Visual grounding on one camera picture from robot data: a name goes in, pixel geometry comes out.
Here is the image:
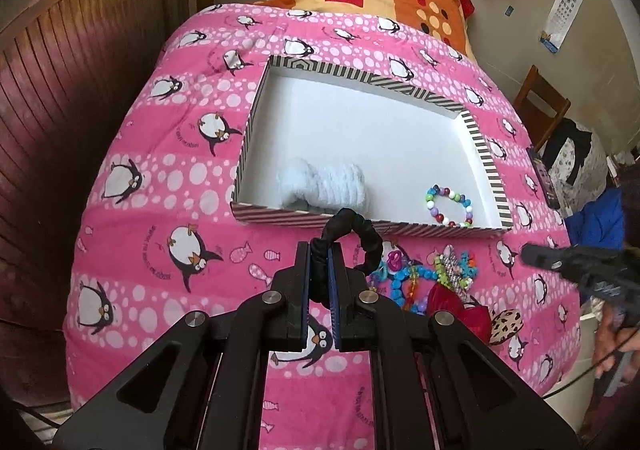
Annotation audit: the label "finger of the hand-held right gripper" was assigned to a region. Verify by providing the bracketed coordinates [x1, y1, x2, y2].
[520, 243, 576, 272]

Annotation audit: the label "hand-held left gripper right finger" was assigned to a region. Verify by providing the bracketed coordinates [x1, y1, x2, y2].
[326, 244, 579, 450]

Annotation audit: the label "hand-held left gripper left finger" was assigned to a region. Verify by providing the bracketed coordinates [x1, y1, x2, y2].
[52, 241, 315, 450]

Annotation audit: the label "pink and blue chain links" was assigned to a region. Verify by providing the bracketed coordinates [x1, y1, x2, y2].
[380, 250, 408, 276]

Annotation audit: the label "leopard print bow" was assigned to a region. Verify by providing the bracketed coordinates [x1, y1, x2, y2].
[489, 309, 523, 346]

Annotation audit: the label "black hair scrunchie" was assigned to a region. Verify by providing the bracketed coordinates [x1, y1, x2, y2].
[320, 207, 385, 277]

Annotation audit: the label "blue bead bracelet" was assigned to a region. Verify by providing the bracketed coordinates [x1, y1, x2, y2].
[387, 264, 438, 308]

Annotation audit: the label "striped cardboard box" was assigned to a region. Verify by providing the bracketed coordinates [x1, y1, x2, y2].
[231, 55, 514, 237]

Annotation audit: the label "person's right hand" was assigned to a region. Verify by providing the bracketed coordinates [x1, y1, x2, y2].
[592, 301, 640, 380]

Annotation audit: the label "blue garment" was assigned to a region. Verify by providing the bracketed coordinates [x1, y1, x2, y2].
[565, 185, 626, 251]

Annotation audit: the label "dark smartphone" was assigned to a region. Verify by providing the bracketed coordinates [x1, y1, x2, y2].
[526, 146, 562, 210]

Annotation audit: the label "white patterned cloth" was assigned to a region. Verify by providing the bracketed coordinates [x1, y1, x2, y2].
[542, 117, 613, 211]

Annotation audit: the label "white fluffy headband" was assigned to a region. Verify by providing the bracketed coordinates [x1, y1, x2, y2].
[277, 157, 370, 213]

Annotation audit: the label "black garment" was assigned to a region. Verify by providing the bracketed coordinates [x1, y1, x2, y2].
[542, 117, 593, 181]

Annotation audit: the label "wooden chair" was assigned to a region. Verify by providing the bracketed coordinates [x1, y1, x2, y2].
[514, 64, 572, 151]

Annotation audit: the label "pink penguin blanket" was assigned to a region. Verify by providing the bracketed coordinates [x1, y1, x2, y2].
[62, 3, 586, 450]

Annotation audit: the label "eye chart poster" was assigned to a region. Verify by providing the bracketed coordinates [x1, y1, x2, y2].
[539, 0, 593, 54]

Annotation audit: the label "black cable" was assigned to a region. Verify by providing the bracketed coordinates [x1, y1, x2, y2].
[542, 325, 640, 401]
[15, 405, 71, 431]

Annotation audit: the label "multicolour bead bracelet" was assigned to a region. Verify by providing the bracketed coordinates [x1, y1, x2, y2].
[425, 185, 475, 230]

